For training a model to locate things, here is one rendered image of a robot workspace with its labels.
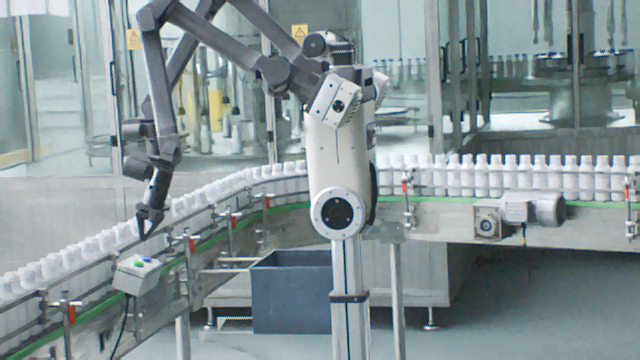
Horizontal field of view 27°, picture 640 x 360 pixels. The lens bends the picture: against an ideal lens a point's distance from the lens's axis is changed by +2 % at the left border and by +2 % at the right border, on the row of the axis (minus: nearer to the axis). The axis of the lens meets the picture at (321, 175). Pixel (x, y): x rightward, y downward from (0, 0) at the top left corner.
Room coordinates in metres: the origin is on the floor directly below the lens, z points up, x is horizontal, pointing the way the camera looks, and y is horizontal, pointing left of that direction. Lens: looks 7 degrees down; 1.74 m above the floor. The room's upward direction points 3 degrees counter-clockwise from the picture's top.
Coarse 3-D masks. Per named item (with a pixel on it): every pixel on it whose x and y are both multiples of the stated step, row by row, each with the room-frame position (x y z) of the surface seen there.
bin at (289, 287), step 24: (216, 264) 4.42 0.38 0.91; (264, 264) 4.28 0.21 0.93; (288, 264) 4.40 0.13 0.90; (312, 264) 4.39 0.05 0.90; (264, 288) 4.11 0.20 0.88; (288, 288) 4.09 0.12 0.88; (312, 288) 4.07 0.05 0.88; (264, 312) 4.11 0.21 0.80; (288, 312) 4.09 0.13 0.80; (312, 312) 4.07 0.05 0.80
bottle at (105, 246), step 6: (96, 234) 3.63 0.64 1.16; (102, 234) 3.64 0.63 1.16; (108, 234) 3.63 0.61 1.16; (102, 240) 3.61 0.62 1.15; (108, 240) 3.62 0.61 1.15; (102, 246) 3.61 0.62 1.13; (108, 246) 3.62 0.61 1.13; (108, 252) 3.61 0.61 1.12; (108, 264) 3.61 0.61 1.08; (108, 270) 3.61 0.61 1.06; (108, 276) 3.61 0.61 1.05; (108, 288) 3.60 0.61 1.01
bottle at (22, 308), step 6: (12, 276) 3.10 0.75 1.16; (18, 276) 3.11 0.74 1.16; (12, 282) 3.10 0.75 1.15; (18, 282) 3.10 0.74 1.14; (12, 288) 3.09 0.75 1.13; (18, 288) 3.10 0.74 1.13; (18, 294) 3.09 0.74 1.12; (24, 294) 3.10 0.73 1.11; (18, 306) 3.09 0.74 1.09; (24, 306) 3.10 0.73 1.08; (24, 312) 3.10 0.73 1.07; (24, 318) 3.10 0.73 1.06; (24, 324) 3.10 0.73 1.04; (24, 336) 3.10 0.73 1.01
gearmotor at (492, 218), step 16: (512, 192) 4.88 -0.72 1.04; (528, 192) 4.86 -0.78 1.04; (544, 192) 4.83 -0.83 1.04; (480, 208) 4.92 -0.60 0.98; (496, 208) 4.88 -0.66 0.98; (512, 208) 4.80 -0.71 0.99; (528, 208) 4.78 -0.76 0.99; (544, 208) 4.77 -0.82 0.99; (560, 208) 4.79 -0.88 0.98; (480, 224) 4.91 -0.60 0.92; (496, 224) 4.87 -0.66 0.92; (512, 224) 4.87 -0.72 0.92; (528, 224) 4.83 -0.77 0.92; (544, 224) 4.79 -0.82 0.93; (560, 224) 4.79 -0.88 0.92; (496, 240) 4.88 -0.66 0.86; (528, 272) 4.83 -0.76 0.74
